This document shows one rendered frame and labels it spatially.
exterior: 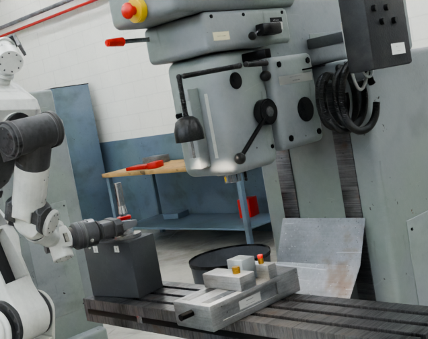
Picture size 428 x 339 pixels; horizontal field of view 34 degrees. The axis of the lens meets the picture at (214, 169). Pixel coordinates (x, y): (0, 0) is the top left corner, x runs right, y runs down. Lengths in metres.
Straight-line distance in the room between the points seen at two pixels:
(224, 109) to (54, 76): 8.52
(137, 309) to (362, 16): 1.10
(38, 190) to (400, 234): 1.06
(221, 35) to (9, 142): 0.59
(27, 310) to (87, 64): 7.67
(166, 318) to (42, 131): 0.69
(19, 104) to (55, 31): 8.21
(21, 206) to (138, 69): 6.89
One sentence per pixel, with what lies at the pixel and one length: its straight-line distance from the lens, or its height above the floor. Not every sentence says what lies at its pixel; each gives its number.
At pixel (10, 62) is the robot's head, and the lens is 1.93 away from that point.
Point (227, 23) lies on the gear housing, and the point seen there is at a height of 1.70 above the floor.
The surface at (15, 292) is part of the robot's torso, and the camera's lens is 2.06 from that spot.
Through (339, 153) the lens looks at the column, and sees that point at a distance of 2.14.
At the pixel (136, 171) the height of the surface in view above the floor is 0.87.
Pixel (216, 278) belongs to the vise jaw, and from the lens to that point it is 1.95.
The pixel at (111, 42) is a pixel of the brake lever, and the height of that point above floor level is 1.70.
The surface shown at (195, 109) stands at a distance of 1.82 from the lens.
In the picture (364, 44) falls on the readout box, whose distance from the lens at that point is 1.85.
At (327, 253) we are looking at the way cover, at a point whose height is 0.99.
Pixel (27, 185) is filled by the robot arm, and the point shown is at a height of 1.38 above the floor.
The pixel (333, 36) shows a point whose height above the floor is 1.63.
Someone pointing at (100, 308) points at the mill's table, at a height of 0.90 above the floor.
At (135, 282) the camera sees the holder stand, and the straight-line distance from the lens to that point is 2.28.
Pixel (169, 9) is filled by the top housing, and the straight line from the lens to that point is 1.70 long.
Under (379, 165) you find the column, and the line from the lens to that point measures 2.09.
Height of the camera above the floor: 1.51
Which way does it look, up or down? 6 degrees down
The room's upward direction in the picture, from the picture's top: 10 degrees counter-clockwise
